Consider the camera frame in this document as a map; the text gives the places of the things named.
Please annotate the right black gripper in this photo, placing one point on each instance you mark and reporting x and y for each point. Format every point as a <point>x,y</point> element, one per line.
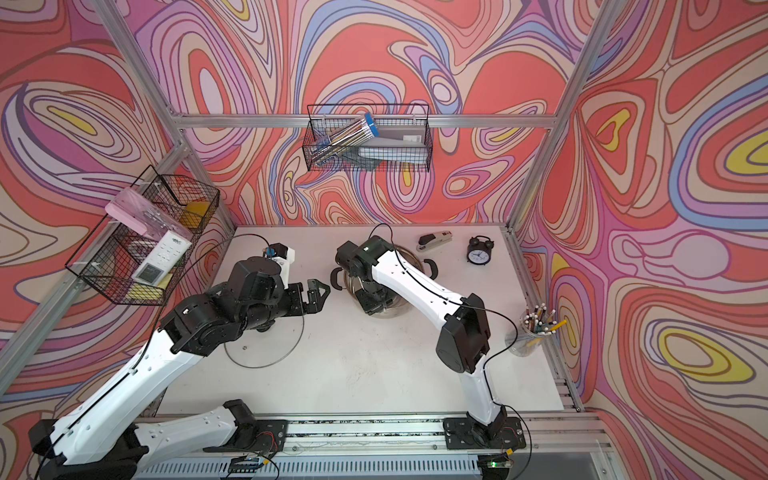
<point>372,306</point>

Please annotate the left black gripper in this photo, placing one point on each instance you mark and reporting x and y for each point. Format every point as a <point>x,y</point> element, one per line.
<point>315,301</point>

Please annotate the glass pot lid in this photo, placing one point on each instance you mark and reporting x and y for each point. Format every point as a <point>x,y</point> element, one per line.
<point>256,350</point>

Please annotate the stainless steel pot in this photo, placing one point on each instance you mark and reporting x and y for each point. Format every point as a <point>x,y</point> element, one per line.
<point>380,261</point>

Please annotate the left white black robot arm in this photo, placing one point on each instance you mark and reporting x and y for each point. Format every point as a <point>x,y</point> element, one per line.
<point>101,440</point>

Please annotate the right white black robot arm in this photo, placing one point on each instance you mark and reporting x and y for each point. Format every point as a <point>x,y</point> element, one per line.
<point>461,322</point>

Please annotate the beige black stapler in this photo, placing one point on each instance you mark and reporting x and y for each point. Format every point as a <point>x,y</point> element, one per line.
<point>433,240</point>

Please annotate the black alarm clock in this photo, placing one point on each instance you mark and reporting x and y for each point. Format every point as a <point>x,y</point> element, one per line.
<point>479,250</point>

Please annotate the yellow sponge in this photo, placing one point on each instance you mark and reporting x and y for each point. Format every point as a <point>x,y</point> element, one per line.
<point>194,214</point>

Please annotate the grey white box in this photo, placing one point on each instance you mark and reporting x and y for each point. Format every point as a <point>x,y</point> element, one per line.
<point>397,143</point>

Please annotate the clear cup of pencils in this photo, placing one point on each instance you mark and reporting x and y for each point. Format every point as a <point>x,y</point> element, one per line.
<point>535,326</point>

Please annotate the white remote device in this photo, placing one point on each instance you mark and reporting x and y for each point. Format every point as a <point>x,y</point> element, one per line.
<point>162,259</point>

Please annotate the clear tube of pencils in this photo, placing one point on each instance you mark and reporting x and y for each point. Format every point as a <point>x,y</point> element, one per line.
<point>333,138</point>

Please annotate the green circuit board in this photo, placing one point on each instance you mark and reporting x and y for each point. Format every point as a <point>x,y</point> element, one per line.
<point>246,465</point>

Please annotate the pink plastic case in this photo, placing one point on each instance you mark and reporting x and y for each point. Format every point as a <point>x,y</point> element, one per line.
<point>139,214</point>

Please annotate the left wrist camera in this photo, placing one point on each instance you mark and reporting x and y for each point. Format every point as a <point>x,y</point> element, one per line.
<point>284,256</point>

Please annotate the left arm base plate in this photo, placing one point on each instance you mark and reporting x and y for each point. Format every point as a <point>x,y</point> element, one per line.
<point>259,436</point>

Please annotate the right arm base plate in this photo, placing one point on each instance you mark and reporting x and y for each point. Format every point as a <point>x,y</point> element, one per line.
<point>465,433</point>

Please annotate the back black wire basket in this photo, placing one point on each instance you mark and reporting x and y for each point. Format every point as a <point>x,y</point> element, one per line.
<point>408,114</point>

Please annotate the black wire basket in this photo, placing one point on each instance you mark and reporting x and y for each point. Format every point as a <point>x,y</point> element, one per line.
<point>107,258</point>
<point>408,114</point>

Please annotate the left black wire basket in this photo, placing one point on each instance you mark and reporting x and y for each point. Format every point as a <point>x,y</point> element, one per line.
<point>107,258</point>

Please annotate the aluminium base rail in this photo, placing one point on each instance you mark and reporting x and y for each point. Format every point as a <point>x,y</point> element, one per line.
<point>560,445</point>

